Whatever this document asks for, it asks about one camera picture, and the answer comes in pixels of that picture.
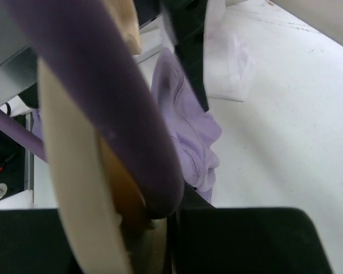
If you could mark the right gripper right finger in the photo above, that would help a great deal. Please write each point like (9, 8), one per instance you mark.
(206, 239)

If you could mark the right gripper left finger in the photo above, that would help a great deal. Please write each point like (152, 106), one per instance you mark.
(33, 241)

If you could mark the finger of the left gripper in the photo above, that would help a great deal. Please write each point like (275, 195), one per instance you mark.
(184, 22)

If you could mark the wooden hanger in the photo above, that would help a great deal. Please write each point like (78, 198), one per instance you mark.
(86, 74)

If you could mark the purple t shirt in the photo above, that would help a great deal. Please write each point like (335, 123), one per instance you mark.
(171, 137)

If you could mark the white clothes rack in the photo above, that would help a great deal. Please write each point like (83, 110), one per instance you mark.
(152, 39)

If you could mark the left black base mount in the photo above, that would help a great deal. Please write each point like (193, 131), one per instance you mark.
(13, 175)

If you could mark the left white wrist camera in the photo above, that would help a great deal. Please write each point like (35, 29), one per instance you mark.
(18, 64)

